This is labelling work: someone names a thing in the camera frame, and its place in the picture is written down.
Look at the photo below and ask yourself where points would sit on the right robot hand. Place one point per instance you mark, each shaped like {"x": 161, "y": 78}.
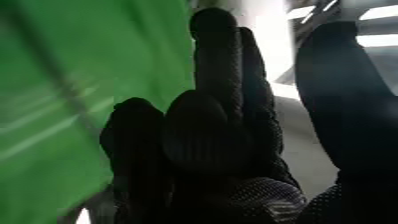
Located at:
{"x": 205, "y": 140}

